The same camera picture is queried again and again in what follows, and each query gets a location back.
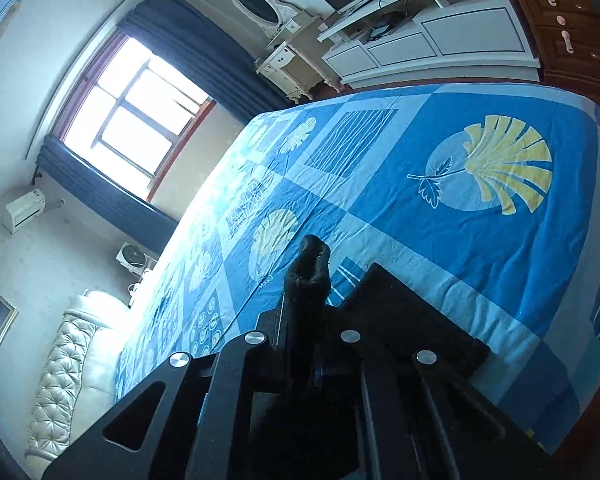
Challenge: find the white tufted headboard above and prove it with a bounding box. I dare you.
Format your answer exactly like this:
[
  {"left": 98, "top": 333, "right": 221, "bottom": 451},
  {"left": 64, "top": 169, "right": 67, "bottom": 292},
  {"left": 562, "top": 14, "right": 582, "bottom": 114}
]
[{"left": 24, "top": 290, "right": 131, "bottom": 478}]

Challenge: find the brown wooden wardrobe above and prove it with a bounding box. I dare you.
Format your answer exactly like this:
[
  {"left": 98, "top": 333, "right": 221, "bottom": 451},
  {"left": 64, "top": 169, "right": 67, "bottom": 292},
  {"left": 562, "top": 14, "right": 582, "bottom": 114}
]
[{"left": 495, "top": 0, "right": 600, "bottom": 121}]

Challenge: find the brown framed window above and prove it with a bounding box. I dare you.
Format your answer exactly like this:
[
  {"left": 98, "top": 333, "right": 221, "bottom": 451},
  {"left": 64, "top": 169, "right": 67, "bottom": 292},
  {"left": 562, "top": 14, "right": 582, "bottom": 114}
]
[{"left": 60, "top": 35, "right": 216, "bottom": 201}]

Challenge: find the white fan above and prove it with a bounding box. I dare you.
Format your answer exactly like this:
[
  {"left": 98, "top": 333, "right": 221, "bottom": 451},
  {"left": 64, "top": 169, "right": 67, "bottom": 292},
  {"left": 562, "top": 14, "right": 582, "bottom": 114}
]
[{"left": 116, "top": 242, "right": 158, "bottom": 278}]

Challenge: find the white wall air conditioner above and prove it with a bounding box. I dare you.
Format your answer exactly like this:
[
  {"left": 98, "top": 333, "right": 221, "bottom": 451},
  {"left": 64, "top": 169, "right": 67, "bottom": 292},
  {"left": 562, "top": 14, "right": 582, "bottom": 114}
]
[{"left": 1, "top": 189, "right": 47, "bottom": 233}]

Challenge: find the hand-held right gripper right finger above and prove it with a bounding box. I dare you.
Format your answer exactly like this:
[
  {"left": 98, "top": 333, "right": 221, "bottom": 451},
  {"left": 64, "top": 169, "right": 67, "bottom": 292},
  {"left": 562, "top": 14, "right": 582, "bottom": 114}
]
[{"left": 314, "top": 331, "right": 537, "bottom": 480}]

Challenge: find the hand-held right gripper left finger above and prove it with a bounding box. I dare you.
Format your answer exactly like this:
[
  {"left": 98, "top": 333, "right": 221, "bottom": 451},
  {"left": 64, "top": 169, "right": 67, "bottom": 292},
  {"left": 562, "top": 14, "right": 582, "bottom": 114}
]
[{"left": 42, "top": 294, "right": 290, "bottom": 480}]

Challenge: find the blue printed bed sheet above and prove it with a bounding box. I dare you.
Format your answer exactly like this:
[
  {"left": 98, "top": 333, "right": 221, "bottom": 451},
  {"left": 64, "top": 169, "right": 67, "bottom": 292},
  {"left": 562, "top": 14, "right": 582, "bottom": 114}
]
[{"left": 114, "top": 82, "right": 600, "bottom": 456}]

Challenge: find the dark blue curtain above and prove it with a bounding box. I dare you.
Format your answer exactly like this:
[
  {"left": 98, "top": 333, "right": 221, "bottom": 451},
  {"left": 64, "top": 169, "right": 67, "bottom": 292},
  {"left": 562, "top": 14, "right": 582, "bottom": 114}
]
[
  {"left": 117, "top": 0, "right": 291, "bottom": 123},
  {"left": 35, "top": 135, "right": 178, "bottom": 261}
]

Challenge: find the white television stand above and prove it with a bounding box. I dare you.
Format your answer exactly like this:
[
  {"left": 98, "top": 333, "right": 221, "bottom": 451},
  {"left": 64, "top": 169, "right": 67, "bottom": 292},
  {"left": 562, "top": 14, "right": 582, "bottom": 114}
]
[{"left": 316, "top": 0, "right": 541, "bottom": 86}]

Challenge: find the white oval vanity mirror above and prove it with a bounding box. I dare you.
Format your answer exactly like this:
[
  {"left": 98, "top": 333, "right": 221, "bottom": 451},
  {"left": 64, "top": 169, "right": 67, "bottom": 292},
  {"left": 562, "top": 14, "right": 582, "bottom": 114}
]
[{"left": 224, "top": 0, "right": 301, "bottom": 36}]

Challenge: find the cream dressing table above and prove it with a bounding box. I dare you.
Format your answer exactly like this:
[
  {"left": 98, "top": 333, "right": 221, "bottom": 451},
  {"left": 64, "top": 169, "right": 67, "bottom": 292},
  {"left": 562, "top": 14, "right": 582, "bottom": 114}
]
[{"left": 254, "top": 15, "right": 341, "bottom": 103}]

